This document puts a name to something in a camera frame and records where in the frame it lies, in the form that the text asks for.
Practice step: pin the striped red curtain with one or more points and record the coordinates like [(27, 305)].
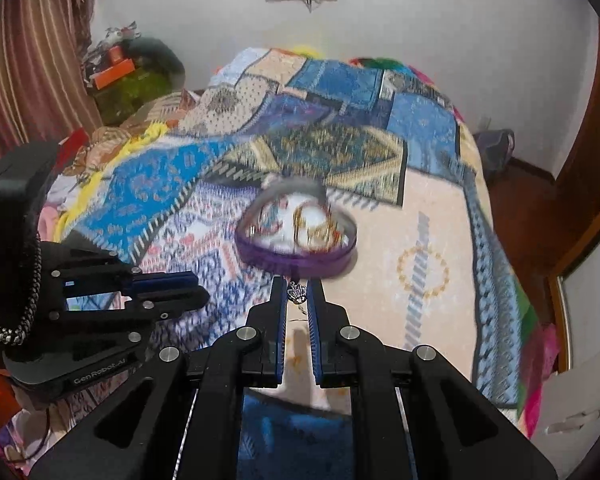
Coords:
[(25, 60)]

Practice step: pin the patchwork printed blanket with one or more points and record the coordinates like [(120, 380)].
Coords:
[(340, 160)]

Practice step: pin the green patterned bag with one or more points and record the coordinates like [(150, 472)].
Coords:
[(135, 94)]

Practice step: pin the dark bag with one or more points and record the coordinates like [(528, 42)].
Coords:
[(497, 150)]

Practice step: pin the yellow fabric item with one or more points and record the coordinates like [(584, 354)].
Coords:
[(305, 51)]

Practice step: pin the white suitcase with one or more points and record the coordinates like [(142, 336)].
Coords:
[(570, 410)]

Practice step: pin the orange box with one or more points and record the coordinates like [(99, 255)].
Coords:
[(112, 74)]

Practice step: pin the purple heart-shaped jewelry box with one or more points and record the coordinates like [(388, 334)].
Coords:
[(280, 260)]

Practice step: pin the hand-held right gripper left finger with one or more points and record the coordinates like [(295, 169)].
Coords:
[(281, 320)]

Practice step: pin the dark green cushion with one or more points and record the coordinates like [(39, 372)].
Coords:
[(160, 55)]

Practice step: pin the orange patterned pillow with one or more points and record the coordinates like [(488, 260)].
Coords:
[(145, 117)]

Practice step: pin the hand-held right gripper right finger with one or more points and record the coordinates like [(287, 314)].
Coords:
[(314, 330)]

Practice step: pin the multicolour bed sheet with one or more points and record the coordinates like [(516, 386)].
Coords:
[(535, 360)]

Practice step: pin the wrapped bouquet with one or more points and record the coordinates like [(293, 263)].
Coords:
[(112, 37)]

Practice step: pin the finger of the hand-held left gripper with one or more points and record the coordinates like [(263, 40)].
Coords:
[(162, 280), (180, 300)]

